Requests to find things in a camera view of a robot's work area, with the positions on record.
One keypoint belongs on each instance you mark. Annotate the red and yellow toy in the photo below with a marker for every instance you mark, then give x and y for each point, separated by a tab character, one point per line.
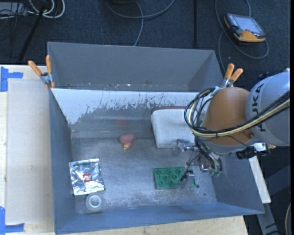
127	139

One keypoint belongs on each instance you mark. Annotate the pale wood flat board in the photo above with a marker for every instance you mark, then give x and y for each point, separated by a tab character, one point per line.
27	143

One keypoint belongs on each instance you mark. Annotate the white and brown sponge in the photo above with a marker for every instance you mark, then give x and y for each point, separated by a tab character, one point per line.
170	126

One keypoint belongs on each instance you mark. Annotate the silver foil packet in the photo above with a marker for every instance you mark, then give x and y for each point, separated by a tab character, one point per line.
86	176

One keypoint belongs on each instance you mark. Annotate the black cylinder on white bracket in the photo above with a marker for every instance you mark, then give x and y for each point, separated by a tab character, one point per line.
250	152

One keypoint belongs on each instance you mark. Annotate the dark green flat block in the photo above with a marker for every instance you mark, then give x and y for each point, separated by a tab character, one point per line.
167	177

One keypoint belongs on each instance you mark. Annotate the grey metal bin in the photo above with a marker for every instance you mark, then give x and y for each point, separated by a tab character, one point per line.
137	170

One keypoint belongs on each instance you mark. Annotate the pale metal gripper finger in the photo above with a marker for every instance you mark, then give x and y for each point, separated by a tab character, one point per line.
187	181
186	147

